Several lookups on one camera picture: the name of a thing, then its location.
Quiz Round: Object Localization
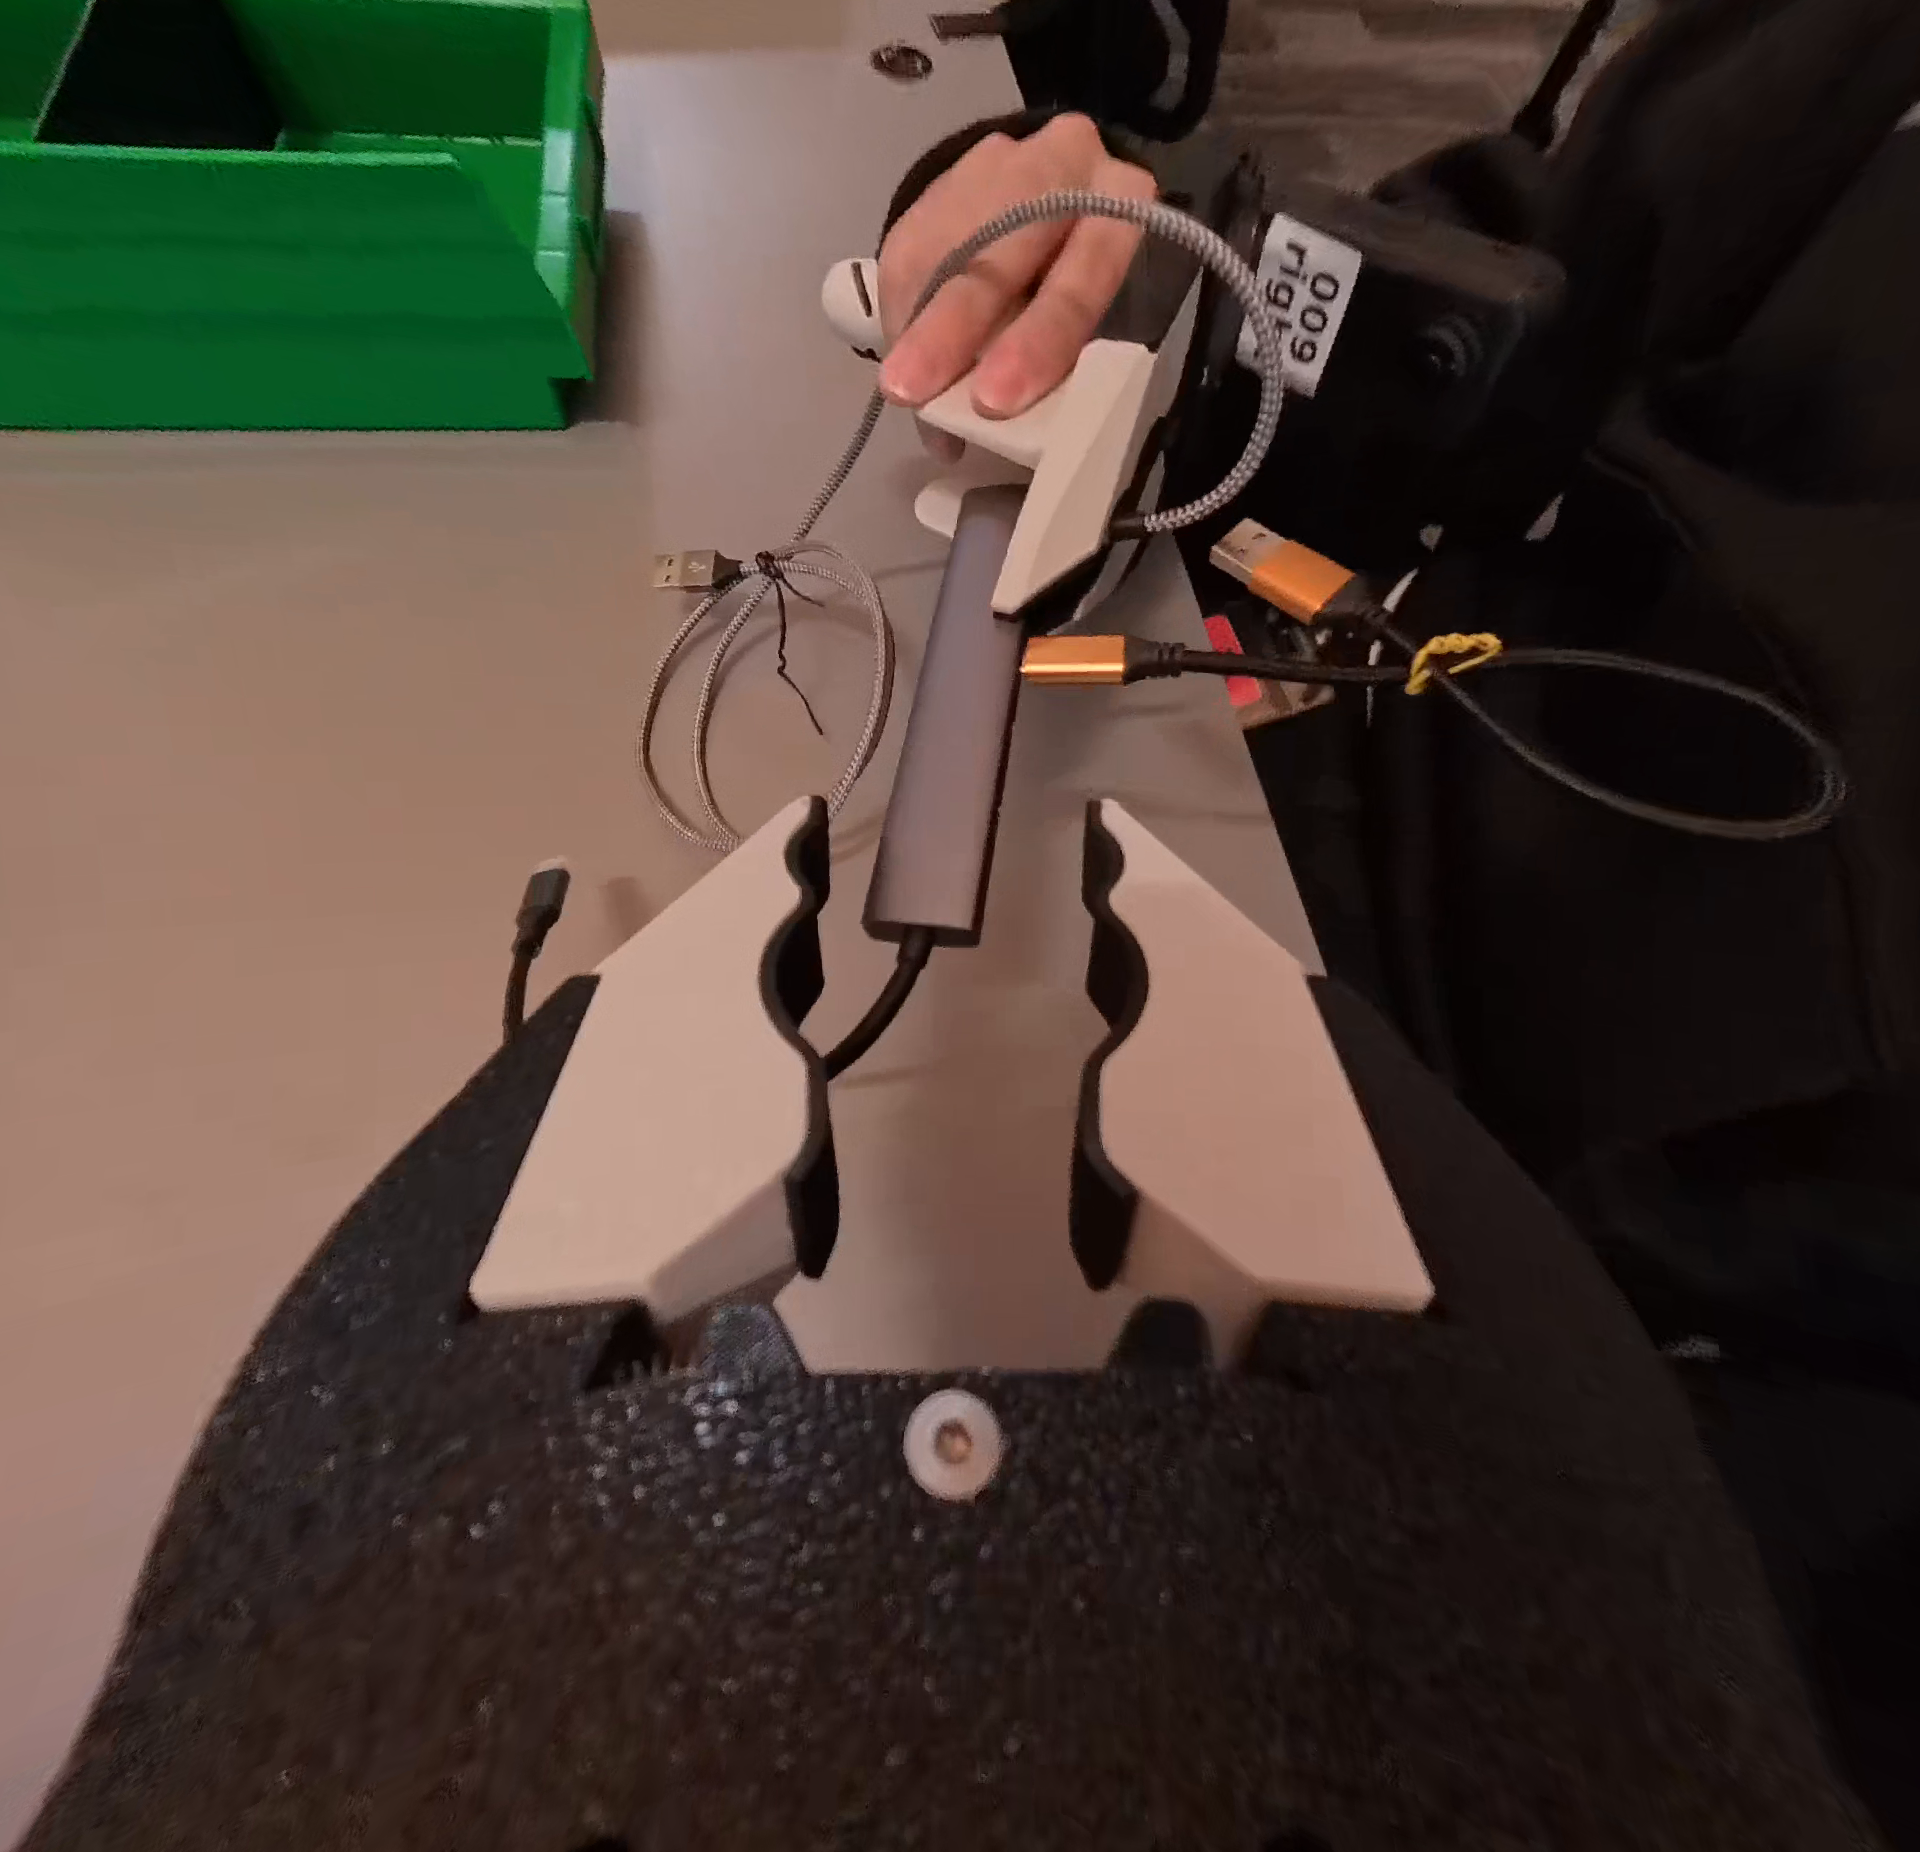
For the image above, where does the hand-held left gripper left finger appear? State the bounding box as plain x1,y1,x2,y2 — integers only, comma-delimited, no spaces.
467,795,842,1324

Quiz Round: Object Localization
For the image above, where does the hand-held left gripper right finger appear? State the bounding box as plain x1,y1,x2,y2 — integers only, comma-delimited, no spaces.
1066,798,1436,1358

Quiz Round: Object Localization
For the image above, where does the black cable yellow tie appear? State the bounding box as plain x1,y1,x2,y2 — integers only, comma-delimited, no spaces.
1019,519,1847,842

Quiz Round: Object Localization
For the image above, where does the grey USB hub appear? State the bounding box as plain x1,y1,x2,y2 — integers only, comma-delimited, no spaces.
500,509,1036,1081

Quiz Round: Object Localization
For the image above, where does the grey braided USB cable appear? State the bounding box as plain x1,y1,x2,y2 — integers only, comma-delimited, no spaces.
642,189,1290,857

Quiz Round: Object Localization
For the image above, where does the green plastic bin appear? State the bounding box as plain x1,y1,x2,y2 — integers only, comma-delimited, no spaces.
0,0,607,432

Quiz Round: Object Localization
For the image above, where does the grey desk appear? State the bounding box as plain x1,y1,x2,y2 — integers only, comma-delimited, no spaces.
0,0,1336,1779

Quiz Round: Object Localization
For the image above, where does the person's right hand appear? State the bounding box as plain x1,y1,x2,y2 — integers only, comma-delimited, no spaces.
879,112,1161,420

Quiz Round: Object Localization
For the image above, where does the person's black clothing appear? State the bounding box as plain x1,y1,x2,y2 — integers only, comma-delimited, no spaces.
1253,0,1920,1852

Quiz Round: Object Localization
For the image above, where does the black bag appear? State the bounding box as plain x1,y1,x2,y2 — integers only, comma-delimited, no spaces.
961,0,1248,146

